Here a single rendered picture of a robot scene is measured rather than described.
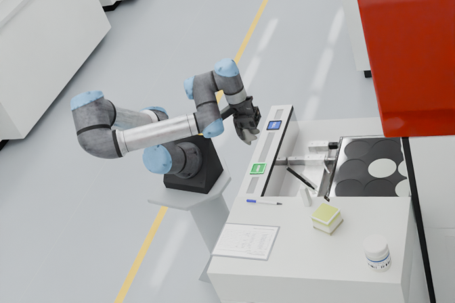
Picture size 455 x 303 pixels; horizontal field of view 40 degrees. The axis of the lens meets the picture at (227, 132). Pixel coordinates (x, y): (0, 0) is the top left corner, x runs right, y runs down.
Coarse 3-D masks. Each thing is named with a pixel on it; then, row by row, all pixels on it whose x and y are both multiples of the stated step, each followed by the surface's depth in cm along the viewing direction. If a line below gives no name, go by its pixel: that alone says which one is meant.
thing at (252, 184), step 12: (276, 108) 269; (288, 108) 267; (264, 132) 259; (276, 132) 257; (264, 144) 253; (276, 144) 250; (252, 156) 249; (264, 156) 248; (252, 180) 239; (264, 180) 236; (240, 192) 235; (252, 192) 233
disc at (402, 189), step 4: (404, 180) 223; (400, 184) 222; (404, 184) 222; (396, 188) 221; (400, 188) 221; (404, 188) 220; (408, 188) 220; (396, 192) 220; (400, 192) 219; (404, 192) 219; (408, 192) 218; (400, 196) 218; (404, 196) 217
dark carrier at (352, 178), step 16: (352, 144) 246; (368, 144) 244; (384, 144) 241; (400, 144) 238; (352, 160) 239; (368, 160) 236; (400, 160) 231; (336, 176) 235; (352, 176) 233; (368, 176) 230; (400, 176) 225; (336, 192) 229; (352, 192) 226; (368, 192) 224; (384, 192) 222
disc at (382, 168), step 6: (372, 162) 235; (378, 162) 234; (384, 162) 233; (390, 162) 232; (372, 168) 232; (378, 168) 232; (384, 168) 231; (390, 168) 230; (372, 174) 230; (378, 174) 229; (384, 174) 228; (390, 174) 227
